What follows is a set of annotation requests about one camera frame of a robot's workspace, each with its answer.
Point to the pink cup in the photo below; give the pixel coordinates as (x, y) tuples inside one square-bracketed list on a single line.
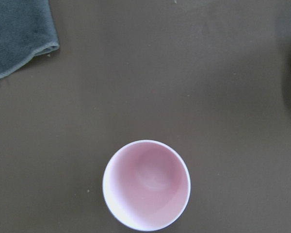
[(146, 185)]

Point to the grey folded cloth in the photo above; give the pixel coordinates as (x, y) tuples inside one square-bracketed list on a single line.
[(26, 30)]

